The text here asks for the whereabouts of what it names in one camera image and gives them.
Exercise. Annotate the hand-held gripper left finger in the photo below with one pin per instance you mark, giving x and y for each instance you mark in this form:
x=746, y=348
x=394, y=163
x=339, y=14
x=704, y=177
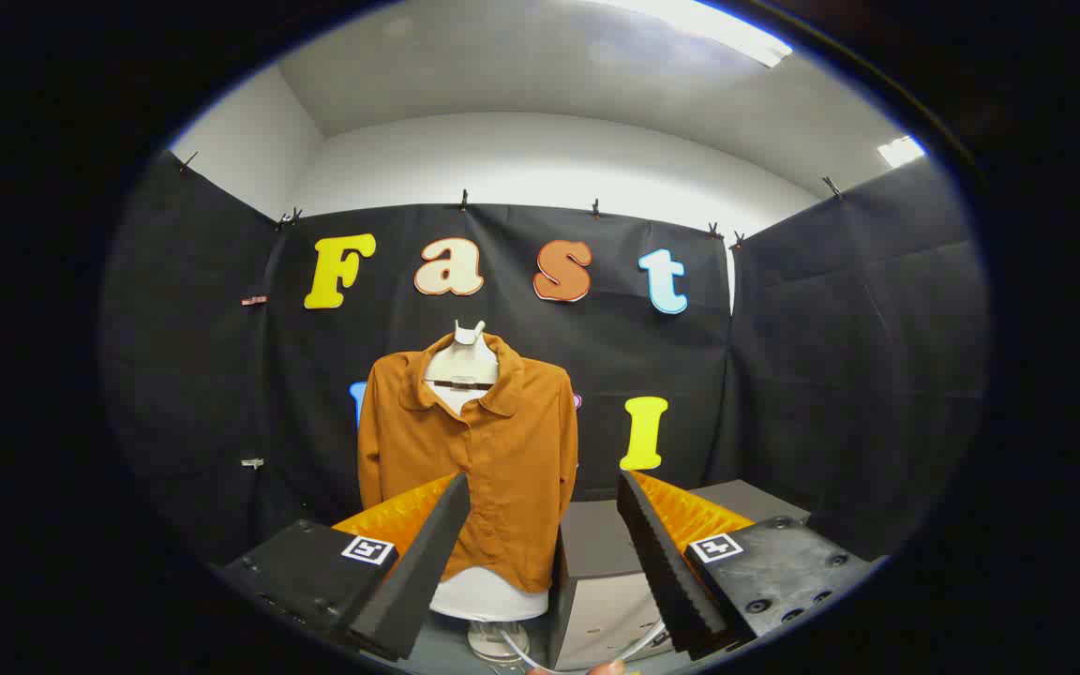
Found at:
x=413, y=581

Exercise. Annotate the small ceiling light panel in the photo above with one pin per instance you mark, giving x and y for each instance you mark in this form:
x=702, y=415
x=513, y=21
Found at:
x=901, y=151

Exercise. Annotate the white torso form hanger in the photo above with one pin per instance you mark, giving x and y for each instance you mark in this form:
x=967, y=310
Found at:
x=465, y=364

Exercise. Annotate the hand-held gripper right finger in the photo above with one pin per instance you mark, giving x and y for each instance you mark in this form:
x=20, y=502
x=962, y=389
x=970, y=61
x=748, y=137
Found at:
x=667, y=572

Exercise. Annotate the black backdrop cloth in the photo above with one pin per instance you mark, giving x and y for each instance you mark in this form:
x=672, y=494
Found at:
x=831, y=375

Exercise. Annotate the long ceiling light panel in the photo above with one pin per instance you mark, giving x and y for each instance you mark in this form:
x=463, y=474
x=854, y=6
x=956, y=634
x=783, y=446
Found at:
x=718, y=28

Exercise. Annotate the grey cabinet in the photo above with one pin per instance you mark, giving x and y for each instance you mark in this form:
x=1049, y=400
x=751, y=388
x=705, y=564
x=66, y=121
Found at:
x=596, y=548

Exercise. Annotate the row of black cloth clips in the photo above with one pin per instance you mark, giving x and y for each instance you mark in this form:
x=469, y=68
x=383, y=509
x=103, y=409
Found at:
x=464, y=200

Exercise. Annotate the brown button-up shirt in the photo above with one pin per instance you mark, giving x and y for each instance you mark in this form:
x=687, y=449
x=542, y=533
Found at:
x=512, y=441

